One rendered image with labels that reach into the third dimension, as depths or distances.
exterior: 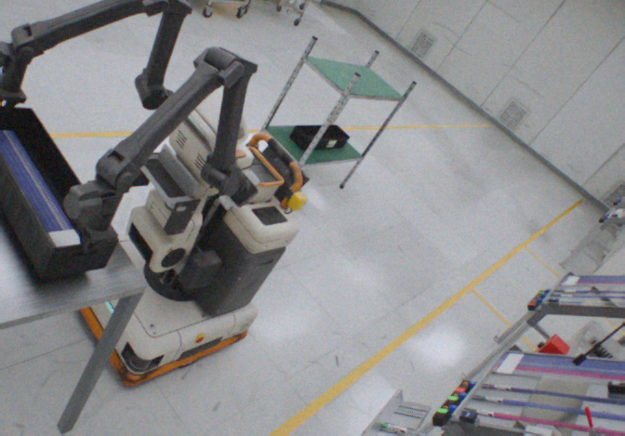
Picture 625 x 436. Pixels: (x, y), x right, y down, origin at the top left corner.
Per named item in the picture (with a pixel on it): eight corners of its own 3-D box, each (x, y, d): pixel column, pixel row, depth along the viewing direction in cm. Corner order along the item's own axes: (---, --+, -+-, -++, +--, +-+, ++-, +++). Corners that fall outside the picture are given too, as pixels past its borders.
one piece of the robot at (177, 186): (155, 182, 198) (176, 138, 188) (193, 232, 187) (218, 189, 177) (117, 185, 185) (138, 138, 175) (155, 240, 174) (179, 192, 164)
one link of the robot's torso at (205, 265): (169, 245, 225) (192, 204, 213) (205, 294, 214) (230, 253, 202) (114, 256, 204) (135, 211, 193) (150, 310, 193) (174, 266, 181)
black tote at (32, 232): (105, 268, 141) (119, 239, 136) (41, 280, 127) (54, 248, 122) (22, 136, 164) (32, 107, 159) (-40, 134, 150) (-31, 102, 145)
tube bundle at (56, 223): (83, 259, 137) (87, 250, 136) (57, 263, 132) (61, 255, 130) (10, 139, 158) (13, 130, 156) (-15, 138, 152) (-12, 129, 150)
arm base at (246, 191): (259, 191, 168) (239, 167, 172) (252, 181, 160) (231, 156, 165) (239, 208, 167) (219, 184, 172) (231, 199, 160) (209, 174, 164)
